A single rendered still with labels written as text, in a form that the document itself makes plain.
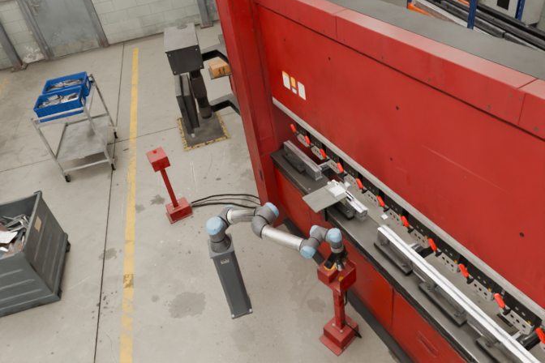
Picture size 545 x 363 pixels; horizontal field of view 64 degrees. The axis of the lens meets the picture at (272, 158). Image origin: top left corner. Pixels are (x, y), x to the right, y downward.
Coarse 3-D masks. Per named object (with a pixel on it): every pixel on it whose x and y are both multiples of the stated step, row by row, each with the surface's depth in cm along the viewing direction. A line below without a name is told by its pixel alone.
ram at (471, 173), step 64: (320, 64) 256; (384, 64) 204; (320, 128) 291; (384, 128) 224; (448, 128) 182; (512, 128) 153; (384, 192) 250; (448, 192) 199; (512, 192) 165; (512, 256) 179
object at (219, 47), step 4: (220, 44) 371; (208, 48) 367; (212, 48) 366; (216, 48) 364; (220, 48) 363; (224, 48) 362; (204, 52) 361; (208, 52) 361; (212, 52) 373; (216, 52) 368; (220, 52) 357; (224, 52) 355; (204, 56) 370; (208, 56) 369; (212, 56) 368; (216, 56) 367; (220, 56) 365; (224, 56) 364; (204, 60) 363; (224, 60) 357; (228, 60) 356; (228, 64) 351
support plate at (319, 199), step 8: (328, 184) 314; (312, 192) 310; (320, 192) 308; (304, 200) 304; (312, 200) 303; (320, 200) 302; (328, 200) 301; (336, 200) 300; (312, 208) 297; (320, 208) 295
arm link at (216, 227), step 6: (216, 216) 303; (210, 222) 300; (216, 222) 299; (222, 222) 301; (210, 228) 296; (216, 228) 296; (222, 228) 300; (210, 234) 299; (216, 234) 298; (222, 234) 302; (216, 240) 301
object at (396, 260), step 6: (378, 240) 279; (378, 246) 275; (384, 246) 274; (384, 252) 271; (390, 252) 270; (390, 258) 267; (396, 258) 265; (396, 264) 263; (402, 270) 259; (408, 270) 258
